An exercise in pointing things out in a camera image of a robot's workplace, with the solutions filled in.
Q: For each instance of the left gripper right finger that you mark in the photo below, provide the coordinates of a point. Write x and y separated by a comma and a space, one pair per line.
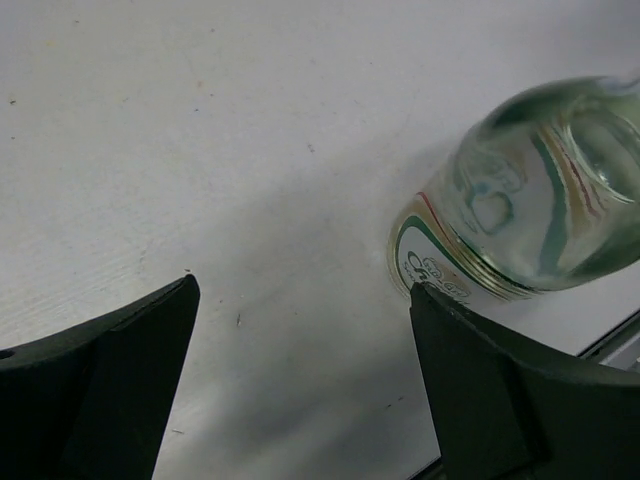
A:
505, 406

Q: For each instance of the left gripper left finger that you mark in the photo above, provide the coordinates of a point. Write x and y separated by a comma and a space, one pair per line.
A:
93, 401

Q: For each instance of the clear glass bottle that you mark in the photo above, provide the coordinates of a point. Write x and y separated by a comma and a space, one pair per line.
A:
540, 196

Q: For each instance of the aluminium front rail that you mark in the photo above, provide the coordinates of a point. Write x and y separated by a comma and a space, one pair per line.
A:
619, 348

